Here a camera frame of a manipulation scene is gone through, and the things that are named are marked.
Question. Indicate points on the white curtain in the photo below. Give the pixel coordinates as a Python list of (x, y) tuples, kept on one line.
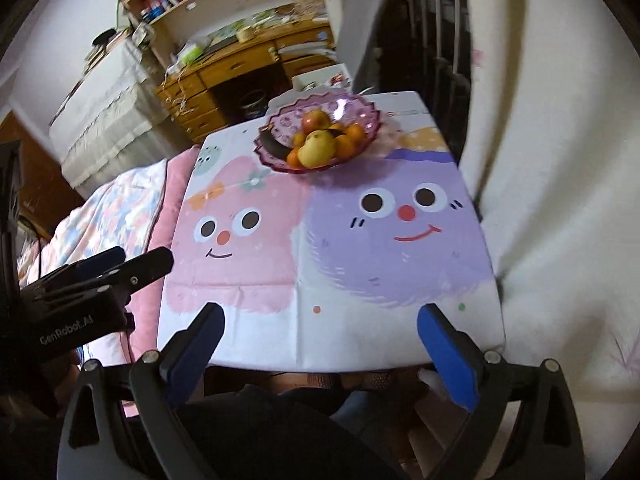
[(550, 160)]

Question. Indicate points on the green tissue pack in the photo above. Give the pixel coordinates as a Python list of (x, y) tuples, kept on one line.
[(192, 52)]

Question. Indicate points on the person's left hand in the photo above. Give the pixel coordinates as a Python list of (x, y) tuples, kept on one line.
[(67, 380)]

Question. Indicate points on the pink floral quilt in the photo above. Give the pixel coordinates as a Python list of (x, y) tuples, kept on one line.
[(100, 220)]

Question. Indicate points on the black trash bin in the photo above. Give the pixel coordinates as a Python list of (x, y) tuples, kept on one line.
[(252, 105)]

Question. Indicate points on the overripe dark banana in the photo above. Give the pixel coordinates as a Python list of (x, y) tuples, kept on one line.
[(272, 146)]

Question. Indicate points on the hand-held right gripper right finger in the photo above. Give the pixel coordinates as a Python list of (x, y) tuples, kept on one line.
[(445, 355)]

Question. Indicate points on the brown wooden cabinet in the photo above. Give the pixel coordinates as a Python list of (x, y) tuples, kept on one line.
[(40, 175)]

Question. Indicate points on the pink plastic fruit bowl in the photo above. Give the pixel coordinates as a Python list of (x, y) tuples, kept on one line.
[(345, 107)]

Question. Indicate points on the wooden bookshelf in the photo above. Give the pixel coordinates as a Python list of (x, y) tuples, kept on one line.
[(225, 10)]

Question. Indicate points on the grey office chair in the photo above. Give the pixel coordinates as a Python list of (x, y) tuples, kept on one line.
[(360, 25)]

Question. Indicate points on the white storage bin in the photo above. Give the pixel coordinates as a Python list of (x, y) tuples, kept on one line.
[(310, 80)]

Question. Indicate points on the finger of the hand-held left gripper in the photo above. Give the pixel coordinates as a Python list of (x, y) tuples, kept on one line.
[(145, 265), (105, 259)]

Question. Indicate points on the metal window railing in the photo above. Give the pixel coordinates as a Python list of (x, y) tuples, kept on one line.
[(457, 35)]

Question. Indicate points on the round wooden box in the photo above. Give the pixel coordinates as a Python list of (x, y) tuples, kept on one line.
[(246, 35)]

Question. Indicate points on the wooden desk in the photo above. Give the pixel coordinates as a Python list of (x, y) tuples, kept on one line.
[(235, 62)]

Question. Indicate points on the red green mango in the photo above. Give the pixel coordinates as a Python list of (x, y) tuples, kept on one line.
[(315, 120)]

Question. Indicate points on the white cloth furniture cover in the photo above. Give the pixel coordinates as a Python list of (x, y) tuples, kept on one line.
[(110, 110)]

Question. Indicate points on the cartoon printed tablecloth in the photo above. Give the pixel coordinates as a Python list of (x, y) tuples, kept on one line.
[(350, 260)]

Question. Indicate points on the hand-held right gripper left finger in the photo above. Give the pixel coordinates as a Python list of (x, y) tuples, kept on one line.
[(192, 355)]

